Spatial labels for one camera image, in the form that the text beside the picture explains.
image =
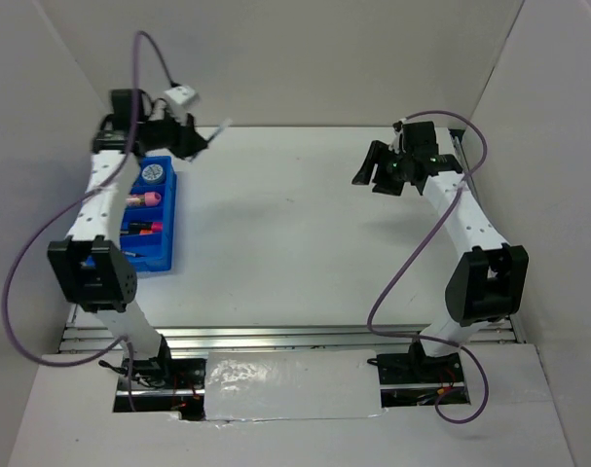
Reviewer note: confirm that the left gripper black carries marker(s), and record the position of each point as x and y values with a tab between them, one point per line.
189	143

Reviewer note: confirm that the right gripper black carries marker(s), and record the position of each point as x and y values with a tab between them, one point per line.
377	149

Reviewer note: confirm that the blue pen refill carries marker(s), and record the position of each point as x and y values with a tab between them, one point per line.
219	130

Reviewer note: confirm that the pink eraser tube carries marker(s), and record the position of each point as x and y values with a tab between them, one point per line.
148	199

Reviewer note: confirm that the pink black highlighter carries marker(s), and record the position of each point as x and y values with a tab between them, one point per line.
155	226

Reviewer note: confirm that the orange black highlighter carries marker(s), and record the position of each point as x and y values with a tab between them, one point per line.
136	233

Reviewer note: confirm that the orange pen refill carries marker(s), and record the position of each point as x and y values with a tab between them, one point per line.
132	254

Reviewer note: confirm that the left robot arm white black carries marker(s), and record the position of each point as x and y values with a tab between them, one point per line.
89	264

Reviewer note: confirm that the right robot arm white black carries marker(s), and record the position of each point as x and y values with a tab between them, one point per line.
488	280

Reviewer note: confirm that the blue compartment bin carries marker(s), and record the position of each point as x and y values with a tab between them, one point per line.
158	247

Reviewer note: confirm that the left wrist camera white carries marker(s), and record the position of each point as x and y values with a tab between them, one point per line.
180	99

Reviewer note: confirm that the aluminium rail frame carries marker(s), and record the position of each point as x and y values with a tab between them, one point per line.
274	247

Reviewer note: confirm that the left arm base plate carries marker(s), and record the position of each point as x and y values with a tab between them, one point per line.
181	392

